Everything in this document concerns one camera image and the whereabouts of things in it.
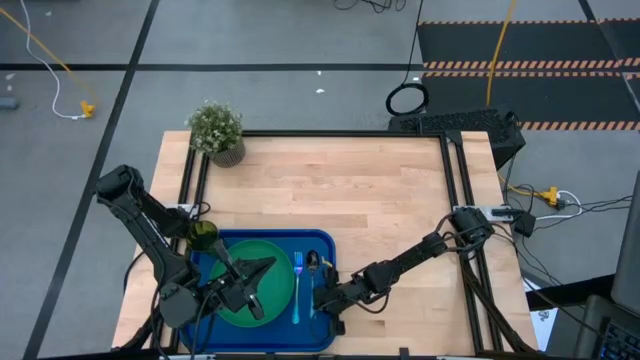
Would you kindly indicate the green patterned cup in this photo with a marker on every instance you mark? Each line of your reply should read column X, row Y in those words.
column 202, row 235

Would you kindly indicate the green round plate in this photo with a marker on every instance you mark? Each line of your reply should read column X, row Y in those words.
column 277, row 295

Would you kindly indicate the iridescent metal fork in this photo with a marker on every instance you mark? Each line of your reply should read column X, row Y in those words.
column 298, row 265

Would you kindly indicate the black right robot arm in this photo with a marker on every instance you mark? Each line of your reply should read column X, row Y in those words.
column 410, row 257

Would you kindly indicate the white paper sheet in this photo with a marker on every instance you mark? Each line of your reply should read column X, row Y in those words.
column 542, row 325

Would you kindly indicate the black mat with hazard stripes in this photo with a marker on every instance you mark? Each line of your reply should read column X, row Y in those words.
column 550, row 45

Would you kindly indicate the potted plant in striped pot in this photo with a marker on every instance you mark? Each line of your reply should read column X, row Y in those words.
column 215, row 130

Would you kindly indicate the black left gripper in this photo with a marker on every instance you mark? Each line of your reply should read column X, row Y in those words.
column 232, row 295

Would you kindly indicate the grey monitor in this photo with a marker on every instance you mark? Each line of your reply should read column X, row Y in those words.
column 630, row 260

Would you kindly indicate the small grey object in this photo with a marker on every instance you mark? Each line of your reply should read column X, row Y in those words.
column 7, row 103

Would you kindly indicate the black perforated box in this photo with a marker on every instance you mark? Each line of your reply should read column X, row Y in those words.
column 465, row 120

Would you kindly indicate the black power adapter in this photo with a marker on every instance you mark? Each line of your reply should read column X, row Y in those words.
column 525, row 225

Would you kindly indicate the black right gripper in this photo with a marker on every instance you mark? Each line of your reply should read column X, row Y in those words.
column 345, row 297

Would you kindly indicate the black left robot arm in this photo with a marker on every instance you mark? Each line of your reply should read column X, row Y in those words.
column 145, row 235

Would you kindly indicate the yellow plug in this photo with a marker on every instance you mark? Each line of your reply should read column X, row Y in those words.
column 88, row 109
column 551, row 195

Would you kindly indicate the black laptop with keyboard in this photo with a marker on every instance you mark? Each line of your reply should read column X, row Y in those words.
column 590, row 325

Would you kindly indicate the blue plastic tray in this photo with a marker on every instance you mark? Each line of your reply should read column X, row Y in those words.
column 300, row 340

